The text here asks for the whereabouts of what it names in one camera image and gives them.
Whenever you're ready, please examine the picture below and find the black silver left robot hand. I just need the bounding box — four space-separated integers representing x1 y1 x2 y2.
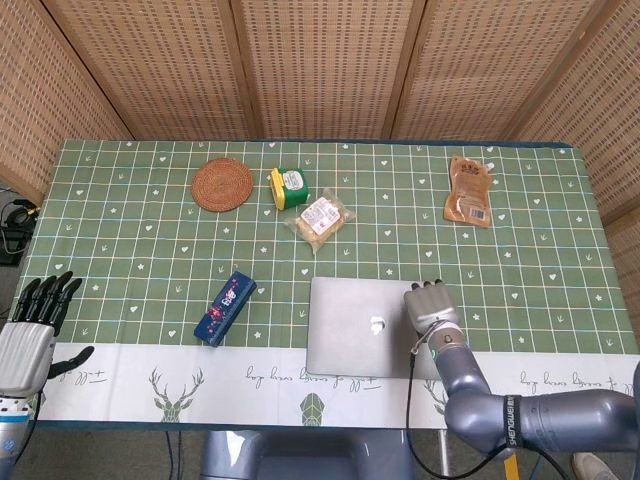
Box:
0 272 95 396

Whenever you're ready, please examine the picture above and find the green checked tablecloth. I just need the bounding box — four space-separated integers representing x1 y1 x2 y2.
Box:
0 138 640 431

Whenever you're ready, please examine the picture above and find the green yellow lidded container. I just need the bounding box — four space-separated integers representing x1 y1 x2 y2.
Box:
269 167 310 211

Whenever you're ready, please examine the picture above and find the bamboo folding screen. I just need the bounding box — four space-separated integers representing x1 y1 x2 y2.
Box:
0 0 640 226

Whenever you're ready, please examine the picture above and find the round woven rattan coaster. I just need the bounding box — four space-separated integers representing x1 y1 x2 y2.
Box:
191 157 254 213

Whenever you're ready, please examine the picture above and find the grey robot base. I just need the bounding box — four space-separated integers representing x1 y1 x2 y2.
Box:
199 428 416 480

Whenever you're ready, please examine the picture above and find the black velcro arm strap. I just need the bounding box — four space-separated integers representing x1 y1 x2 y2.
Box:
503 393 527 452

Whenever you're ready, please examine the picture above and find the silver laptop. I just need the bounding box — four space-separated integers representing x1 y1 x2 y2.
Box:
305 276 451 381

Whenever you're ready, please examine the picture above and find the black cables and device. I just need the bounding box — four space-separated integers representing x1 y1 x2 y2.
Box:
0 197 42 266

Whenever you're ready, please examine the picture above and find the clear bag of bread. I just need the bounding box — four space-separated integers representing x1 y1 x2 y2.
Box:
283 187 356 256

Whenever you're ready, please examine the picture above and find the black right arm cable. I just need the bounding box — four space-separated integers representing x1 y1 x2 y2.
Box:
404 319 451 480

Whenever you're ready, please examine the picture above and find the thin black hanging cable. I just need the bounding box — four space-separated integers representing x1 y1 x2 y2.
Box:
165 429 182 480

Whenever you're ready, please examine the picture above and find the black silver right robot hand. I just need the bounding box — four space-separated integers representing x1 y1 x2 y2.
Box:
403 278 460 336

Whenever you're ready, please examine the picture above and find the blue flower print box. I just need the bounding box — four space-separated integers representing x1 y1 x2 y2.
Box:
193 270 258 348

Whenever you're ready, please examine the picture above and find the brown spout pouch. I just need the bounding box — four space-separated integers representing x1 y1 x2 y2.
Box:
443 154 497 230

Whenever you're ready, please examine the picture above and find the beige shoe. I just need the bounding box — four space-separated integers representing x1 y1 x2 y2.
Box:
571 451 621 480

